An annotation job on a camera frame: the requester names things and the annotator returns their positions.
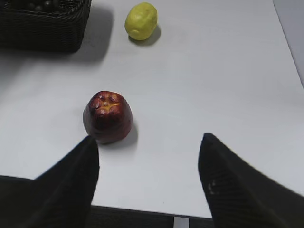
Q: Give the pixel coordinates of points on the dark brown wicker basket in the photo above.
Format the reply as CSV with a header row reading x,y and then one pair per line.
x,y
59,31

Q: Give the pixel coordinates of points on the dark red apple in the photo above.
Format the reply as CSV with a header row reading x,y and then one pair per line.
x,y
107,117

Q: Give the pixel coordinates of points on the purple grape bunch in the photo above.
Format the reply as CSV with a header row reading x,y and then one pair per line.
x,y
42,5

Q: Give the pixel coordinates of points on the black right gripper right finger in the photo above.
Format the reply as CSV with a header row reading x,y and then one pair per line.
x,y
239,196

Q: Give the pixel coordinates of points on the yellow lemon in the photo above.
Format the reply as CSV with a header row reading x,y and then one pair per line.
x,y
141,21

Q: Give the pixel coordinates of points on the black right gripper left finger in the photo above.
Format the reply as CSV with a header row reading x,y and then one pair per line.
x,y
59,198

